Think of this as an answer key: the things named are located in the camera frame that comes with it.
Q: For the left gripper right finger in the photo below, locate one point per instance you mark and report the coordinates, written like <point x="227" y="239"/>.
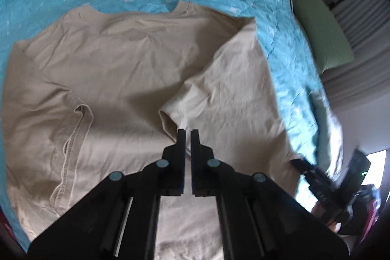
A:
<point x="202" y="159"/>

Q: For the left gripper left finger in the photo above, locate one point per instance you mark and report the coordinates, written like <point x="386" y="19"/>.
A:
<point x="171" y="168"/>

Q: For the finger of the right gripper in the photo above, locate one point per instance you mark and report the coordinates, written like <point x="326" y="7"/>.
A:
<point x="305" y="168"/>

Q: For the beige t-shirt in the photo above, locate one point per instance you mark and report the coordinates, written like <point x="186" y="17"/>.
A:
<point x="95" y="93"/>

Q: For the dark clothes pile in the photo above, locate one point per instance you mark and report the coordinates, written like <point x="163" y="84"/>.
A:
<point x="365" y="210"/>

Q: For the green pillow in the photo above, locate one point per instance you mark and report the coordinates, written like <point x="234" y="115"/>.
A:
<point x="328" y="43"/>

